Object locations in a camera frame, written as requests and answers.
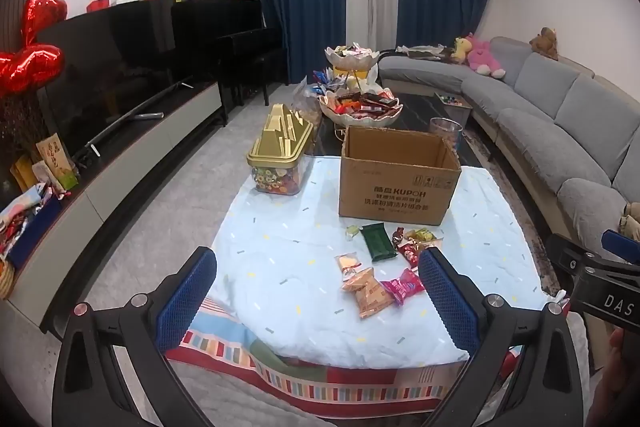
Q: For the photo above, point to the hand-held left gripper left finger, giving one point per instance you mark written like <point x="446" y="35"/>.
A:
<point x="187" y="297"/>

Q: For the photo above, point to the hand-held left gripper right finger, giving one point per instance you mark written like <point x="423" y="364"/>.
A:
<point x="445" y="292"/>

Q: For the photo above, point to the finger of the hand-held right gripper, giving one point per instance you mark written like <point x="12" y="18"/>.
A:
<point x="620" y="243"/>
<point x="570" y="257"/>

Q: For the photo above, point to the pink red snack packet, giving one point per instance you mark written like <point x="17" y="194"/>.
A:
<point x="402" y="287"/>

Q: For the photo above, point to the gold snack bar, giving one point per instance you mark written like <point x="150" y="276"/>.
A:
<point x="416" y="237"/>

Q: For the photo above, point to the red brown candy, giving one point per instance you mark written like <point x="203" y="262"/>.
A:
<point x="400" y="234"/>

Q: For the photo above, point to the dark green snack packet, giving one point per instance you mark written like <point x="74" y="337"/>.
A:
<point x="380" y="242"/>

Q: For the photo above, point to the white snack packet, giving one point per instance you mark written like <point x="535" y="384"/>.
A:
<point x="346" y="263"/>

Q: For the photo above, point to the brown cardboard box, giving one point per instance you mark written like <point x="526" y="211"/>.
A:
<point x="395" y="202"/>

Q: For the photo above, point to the pale green candy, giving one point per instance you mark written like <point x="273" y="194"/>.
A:
<point x="353" y="232"/>

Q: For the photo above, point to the blue box of snacks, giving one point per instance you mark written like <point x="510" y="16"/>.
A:
<point x="32" y="227"/>

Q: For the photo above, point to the person's right hand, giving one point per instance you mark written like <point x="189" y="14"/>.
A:
<point x="626" y="372"/>

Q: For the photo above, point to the colourful striped blanket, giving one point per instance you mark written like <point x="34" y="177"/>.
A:
<point x="300" y="387"/>

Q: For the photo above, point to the grey television cabinet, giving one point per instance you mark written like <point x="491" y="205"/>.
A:
<point x="125" y="167"/>

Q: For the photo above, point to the grey sectional sofa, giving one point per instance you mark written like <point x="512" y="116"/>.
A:
<point x="550" y="107"/>

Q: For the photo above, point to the glass jar of nuts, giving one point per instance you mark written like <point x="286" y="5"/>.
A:
<point x="446" y="134"/>

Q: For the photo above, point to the black coffee table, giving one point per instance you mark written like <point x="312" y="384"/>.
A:
<point x="420" y="109"/>

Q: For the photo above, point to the grey remote control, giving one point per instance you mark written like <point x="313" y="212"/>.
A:
<point x="147" y="115"/>

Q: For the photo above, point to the gold lid candy container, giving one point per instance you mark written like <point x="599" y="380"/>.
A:
<point x="280" y="132"/>

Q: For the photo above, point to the small tray of candies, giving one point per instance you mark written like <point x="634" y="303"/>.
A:
<point x="452" y="102"/>

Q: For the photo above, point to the white two-tier bowl stand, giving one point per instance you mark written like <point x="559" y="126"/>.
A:
<point x="360" y="118"/>

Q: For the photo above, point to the beige printed boxes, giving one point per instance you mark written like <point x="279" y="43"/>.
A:
<point x="52" y="154"/>

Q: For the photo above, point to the snack pile in large bowl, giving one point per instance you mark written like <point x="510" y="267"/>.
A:
<point x="365" y="102"/>

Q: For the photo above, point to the brown teddy bear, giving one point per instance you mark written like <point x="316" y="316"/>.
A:
<point x="545" y="43"/>

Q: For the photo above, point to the pink plush toy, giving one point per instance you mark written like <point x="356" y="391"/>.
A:
<point x="485" y="57"/>

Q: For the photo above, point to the yellow plush toy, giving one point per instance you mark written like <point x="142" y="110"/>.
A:
<point x="461" y="48"/>

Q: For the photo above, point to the papers on sofa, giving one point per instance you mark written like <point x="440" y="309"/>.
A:
<point x="422" y="50"/>

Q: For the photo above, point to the black flat television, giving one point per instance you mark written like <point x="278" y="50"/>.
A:
<point x="110" y="67"/>

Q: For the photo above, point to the loose pile of snack packets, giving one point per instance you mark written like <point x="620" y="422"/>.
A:
<point x="325" y="78"/>

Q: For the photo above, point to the snack pile in small bowl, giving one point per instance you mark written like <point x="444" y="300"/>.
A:
<point x="350" y="49"/>

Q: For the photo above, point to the black upright piano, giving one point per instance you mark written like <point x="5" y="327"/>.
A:
<point x="225" y="37"/>

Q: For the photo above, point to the red foil balloon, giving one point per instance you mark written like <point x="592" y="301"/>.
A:
<point x="30" y="69"/>
<point x="42" y="14"/>

